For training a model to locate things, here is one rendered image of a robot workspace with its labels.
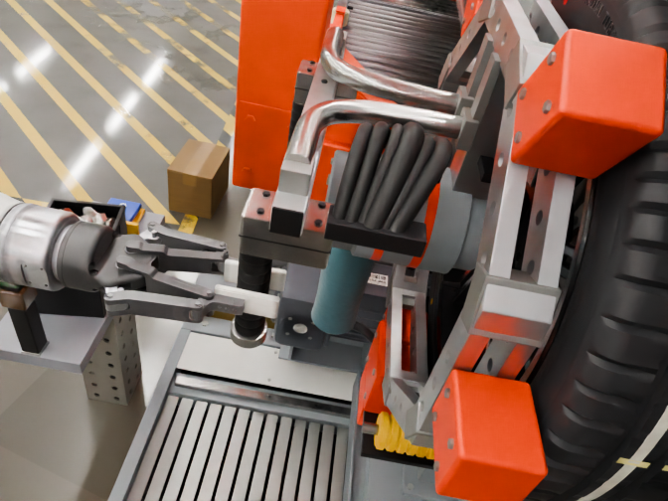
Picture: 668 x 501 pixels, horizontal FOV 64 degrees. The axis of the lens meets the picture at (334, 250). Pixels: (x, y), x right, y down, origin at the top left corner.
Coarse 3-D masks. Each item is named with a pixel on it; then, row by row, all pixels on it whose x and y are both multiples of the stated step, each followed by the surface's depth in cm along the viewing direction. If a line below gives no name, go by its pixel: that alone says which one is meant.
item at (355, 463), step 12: (360, 372) 135; (360, 432) 125; (348, 444) 126; (360, 444) 122; (348, 456) 122; (360, 456) 120; (348, 468) 118; (360, 468) 118; (348, 480) 115; (360, 480) 116; (348, 492) 112; (360, 492) 114
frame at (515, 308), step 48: (528, 0) 60; (528, 48) 46; (480, 240) 48; (528, 240) 48; (480, 288) 45; (528, 288) 44; (480, 336) 46; (528, 336) 45; (384, 384) 81; (432, 384) 55; (432, 432) 57
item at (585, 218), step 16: (528, 176) 68; (528, 192) 68; (592, 192) 47; (528, 208) 77; (592, 208) 47; (528, 224) 76; (576, 256) 48; (448, 272) 95; (464, 272) 88; (576, 272) 47; (448, 288) 94; (464, 288) 87; (448, 304) 92; (560, 304) 49; (448, 320) 90; (560, 320) 49; (448, 336) 88; (544, 352) 50; (528, 368) 53
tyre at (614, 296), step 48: (576, 0) 59; (624, 0) 48; (624, 192) 42; (624, 240) 41; (432, 288) 99; (576, 288) 46; (624, 288) 40; (432, 336) 93; (576, 336) 44; (624, 336) 40; (576, 384) 44; (624, 384) 42; (576, 432) 44; (624, 432) 45; (576, 480) 49; (624, 480) 48
